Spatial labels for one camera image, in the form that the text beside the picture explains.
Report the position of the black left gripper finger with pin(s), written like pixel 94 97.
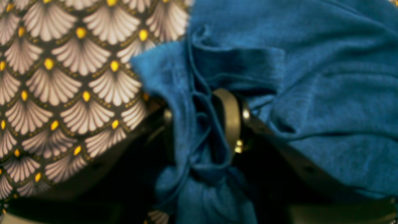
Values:
pixel 234 115

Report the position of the blue T-shirt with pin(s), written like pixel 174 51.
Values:
pixel 321 75

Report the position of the patterned fan-print tablecloth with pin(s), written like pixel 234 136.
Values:
pixel 68 93

